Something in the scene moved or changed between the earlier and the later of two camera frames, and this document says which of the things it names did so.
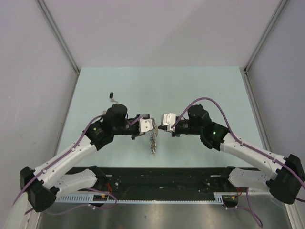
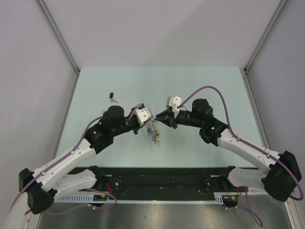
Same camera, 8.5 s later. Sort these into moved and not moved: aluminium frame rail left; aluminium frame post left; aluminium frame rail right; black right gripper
Moved: black right gripper
Not moved: aluminium frame post left; aluminium frame rail left; aluminium frame rail right
